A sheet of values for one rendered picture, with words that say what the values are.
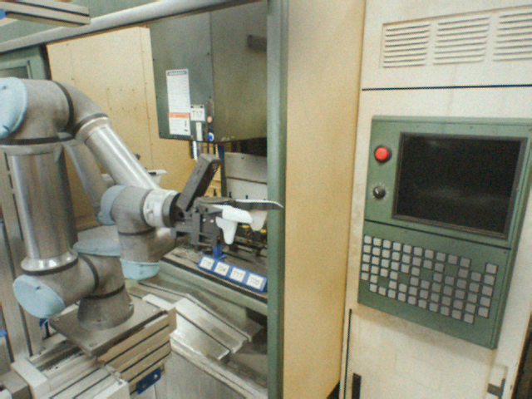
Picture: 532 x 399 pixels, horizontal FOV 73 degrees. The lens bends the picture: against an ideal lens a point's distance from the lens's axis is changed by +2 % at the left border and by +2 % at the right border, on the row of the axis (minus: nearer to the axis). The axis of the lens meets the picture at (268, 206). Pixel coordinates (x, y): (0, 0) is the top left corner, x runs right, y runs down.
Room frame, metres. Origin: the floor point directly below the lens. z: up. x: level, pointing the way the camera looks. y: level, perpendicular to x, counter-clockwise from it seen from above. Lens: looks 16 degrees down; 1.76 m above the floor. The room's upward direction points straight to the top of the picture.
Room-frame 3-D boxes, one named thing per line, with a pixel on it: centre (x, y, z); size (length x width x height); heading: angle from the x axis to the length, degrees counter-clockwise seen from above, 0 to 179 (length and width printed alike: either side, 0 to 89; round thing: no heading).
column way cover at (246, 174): (2.44, 0.11, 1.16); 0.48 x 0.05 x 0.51; 53
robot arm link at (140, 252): (0.72, 0.27, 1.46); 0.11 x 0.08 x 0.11; 159
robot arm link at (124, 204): (0.70, 0.27, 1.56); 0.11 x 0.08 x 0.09; 69
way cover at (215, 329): (1.65, 0.47, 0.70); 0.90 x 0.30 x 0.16; 53
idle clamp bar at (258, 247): (1.99, 0.14, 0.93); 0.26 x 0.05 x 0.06; 58
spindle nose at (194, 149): (2.09, 0.38, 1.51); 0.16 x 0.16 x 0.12
